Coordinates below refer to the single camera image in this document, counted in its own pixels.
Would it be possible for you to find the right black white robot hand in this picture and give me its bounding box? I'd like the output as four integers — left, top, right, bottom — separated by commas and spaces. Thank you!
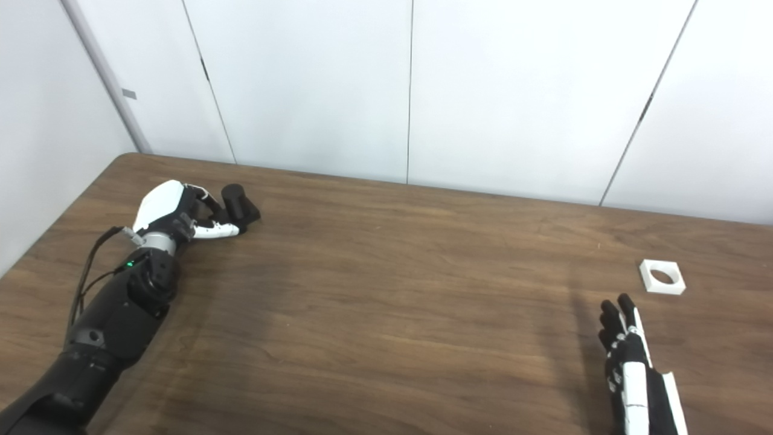
598, 294, 689, 435

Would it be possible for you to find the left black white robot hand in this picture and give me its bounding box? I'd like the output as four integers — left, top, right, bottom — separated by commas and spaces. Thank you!
130, 179, 242, 245

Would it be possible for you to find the black peg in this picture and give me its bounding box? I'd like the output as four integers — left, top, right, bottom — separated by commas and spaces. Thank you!
208, 184, 261, 236

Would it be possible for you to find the white square piece with hole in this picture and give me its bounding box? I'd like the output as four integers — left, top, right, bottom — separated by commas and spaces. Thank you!
639, 259, 687, 296

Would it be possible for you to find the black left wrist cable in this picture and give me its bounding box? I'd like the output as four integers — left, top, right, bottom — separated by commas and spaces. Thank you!
66, 225, 146, 330

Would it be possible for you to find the grey wall corner trim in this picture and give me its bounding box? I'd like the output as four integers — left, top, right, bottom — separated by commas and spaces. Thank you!
60, 0, 153, 154

